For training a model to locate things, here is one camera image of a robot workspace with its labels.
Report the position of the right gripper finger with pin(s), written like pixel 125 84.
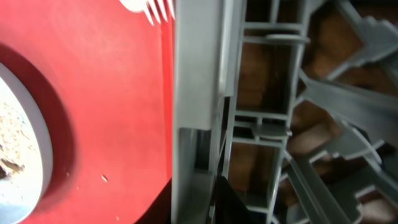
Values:
pixel 229 209

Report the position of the grey dishwasher rack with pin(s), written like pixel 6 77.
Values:
pixel 293 102

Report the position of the light blue plate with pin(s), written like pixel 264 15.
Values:
pixel 21 194

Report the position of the food scraps on plate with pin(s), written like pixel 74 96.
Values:
pixel 17 149

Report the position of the white plastic fork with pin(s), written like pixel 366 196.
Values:
pixel 161 10

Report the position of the red plastic tray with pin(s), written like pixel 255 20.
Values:
pixel 100 76

